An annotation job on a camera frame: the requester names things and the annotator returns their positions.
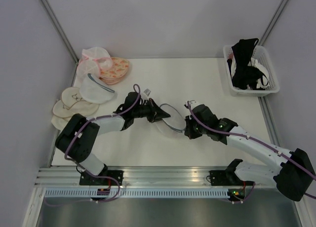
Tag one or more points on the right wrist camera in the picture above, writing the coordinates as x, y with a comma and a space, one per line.
192, 105

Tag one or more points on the pink trimmed mesh bag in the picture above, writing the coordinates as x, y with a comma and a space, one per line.
86, 67

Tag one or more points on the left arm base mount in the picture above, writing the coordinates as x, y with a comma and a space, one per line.
116, 176

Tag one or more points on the white slotted cable duct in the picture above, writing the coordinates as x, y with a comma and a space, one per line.
137, 193

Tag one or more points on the beige laundry bag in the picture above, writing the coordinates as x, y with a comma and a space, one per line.
84, 108
60, 123
70, 96

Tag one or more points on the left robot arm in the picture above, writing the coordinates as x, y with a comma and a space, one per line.
77, 139

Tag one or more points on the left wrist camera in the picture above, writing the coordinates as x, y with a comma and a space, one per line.
147, 92

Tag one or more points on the white mesh bag blue zipper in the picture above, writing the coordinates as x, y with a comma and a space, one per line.
175, 125

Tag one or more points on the black bra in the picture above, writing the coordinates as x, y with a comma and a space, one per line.
244, 74

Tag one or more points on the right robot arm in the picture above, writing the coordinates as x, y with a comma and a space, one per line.
291, 172

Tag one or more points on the white bra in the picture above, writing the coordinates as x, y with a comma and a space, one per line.
262, 74

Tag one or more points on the white mesh bag blue trim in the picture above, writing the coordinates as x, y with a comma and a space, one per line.
95, 91

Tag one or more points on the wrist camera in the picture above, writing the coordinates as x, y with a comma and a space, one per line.
147, 92
192, 105

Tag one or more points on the beige laundry bag middle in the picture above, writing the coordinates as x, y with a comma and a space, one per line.
84, 108

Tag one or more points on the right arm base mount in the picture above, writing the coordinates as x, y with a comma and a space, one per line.
218, 178

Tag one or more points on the aluminium frame post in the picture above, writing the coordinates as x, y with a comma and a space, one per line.
272, 23
57, 26

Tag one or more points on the white plastic basket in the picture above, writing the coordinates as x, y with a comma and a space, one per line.
260, 58

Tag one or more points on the pink mesh bag top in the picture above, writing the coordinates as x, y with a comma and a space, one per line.
95, 53

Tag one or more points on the aluminium rail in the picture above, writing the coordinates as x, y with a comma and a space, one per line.
133, 176

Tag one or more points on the beige laundry bag bottom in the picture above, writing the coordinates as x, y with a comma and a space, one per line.
60, 123

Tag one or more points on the left aluminium frame post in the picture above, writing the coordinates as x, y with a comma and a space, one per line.
57, 26

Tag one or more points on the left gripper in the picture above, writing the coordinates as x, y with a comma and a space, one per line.
156, 113

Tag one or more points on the orange patterned laundry bag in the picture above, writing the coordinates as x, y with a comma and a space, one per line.
117, 72

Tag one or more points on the beige laundry bag top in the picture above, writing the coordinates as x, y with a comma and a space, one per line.
70, 96

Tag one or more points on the right aluminium frame post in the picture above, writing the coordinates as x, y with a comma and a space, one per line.
272, 23

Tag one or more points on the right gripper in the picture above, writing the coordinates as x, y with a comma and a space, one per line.
188, 132

